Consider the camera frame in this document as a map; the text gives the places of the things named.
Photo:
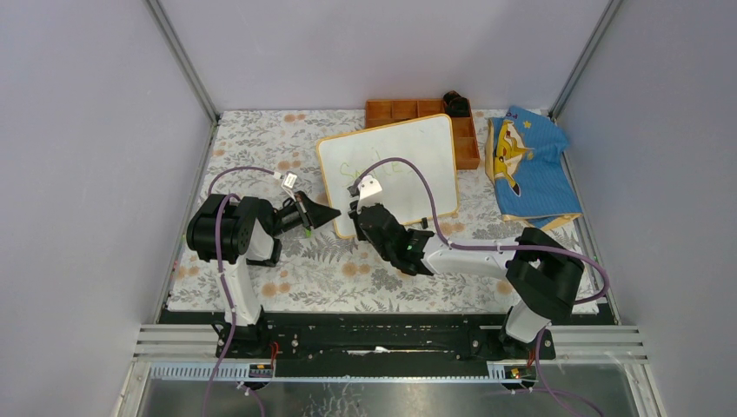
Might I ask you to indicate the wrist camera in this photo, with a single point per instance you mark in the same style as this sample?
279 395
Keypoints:
366 192
288 182

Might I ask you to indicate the blue yellow cartoon bag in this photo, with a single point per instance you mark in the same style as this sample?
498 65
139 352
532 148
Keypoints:
524 153

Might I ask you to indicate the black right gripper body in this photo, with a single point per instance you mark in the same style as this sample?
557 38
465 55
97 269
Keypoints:
386 253

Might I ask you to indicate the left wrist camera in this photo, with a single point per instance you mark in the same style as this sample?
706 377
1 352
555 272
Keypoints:
288 182

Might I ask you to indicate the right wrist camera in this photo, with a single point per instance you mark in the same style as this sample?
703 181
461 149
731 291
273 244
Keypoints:
366 192

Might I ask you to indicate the yellow framed whiteboard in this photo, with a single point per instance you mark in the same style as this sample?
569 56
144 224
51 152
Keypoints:
401 157

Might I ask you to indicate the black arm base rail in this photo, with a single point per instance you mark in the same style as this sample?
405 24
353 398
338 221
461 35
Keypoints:
368 345

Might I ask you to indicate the orange wooden compartment tray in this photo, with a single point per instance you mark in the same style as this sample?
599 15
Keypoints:
379 112

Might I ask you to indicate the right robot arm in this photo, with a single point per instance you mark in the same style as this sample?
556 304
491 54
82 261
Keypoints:
544 274

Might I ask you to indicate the black object in tray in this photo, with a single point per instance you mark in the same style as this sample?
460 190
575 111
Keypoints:
456 105

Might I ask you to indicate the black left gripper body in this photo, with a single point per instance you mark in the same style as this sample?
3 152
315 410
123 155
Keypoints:
297 212

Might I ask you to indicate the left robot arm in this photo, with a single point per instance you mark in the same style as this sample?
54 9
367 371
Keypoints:
238 232

